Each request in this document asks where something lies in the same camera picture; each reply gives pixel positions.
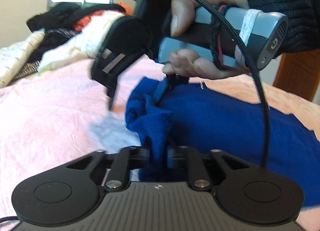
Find black cable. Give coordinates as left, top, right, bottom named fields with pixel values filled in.
left=122, top=0, right=270, bottom=168
left=0, top=216, right=20, bottom=231

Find orange garment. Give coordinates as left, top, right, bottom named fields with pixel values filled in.
left=74, top=1, right=133, bottom=31

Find pink bed blanket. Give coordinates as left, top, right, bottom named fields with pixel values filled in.
left=0, top=57, right=320, bottom=231

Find blue knit sweater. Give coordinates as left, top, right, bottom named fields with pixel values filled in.
left=125, top=76, right=320, bottom=209

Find wooden door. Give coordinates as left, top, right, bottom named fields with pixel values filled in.
left=272, top=50, right=320, bottom=102

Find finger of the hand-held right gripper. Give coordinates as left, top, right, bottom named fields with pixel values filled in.
left=154, top=73, right=190, bottom=108

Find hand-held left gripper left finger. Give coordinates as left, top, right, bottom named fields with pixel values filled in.
left=66, top=146, right=152, bottom=192

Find pile of clothes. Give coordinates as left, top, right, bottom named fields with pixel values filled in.
left=0, top=10, right=141, bottom=88

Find black clothes heap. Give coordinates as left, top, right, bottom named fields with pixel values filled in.
left=26, top=2, right=126, bottom=32

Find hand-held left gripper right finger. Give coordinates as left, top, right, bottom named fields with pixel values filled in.
left=166, top=145, right=253, bottom=192

